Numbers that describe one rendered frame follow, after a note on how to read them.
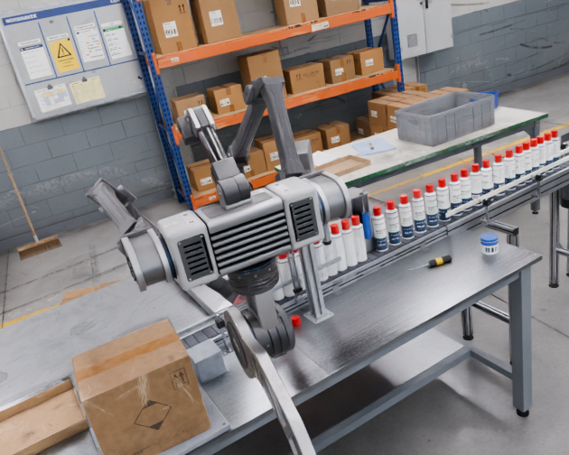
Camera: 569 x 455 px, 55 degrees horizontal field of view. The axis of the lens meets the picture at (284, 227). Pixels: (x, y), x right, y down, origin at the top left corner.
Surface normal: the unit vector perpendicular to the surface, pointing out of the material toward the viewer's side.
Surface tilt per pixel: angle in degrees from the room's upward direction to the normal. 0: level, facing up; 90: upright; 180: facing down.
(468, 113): 90
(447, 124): 90
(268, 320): 90
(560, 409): 0
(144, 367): 0
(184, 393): 90
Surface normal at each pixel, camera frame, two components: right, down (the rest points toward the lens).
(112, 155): 0.40, 0.29
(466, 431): -0.18, -0.90
